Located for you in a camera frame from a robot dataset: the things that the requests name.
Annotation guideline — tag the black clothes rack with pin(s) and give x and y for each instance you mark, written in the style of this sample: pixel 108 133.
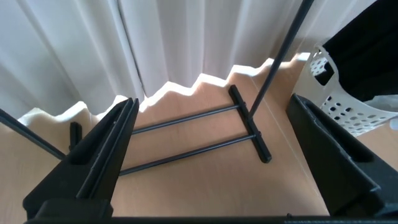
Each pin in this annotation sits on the black clothes rack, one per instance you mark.
pixel 248 118

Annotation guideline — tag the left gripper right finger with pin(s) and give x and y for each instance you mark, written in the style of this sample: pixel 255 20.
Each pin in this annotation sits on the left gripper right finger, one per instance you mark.
pixel 335 186

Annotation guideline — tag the beige curtain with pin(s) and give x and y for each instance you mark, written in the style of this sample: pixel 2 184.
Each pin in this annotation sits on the beige curtain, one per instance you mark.
pixel 186 40

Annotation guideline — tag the white laundry basket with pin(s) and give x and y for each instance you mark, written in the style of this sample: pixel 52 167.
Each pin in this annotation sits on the white laundry basket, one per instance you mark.
pixel 342 105

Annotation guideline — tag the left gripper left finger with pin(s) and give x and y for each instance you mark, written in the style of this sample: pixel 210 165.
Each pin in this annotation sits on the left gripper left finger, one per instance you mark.
pixel 56 193

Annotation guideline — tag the black shorts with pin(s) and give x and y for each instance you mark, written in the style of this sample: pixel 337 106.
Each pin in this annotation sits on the black shorts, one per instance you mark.
pixel 367 46

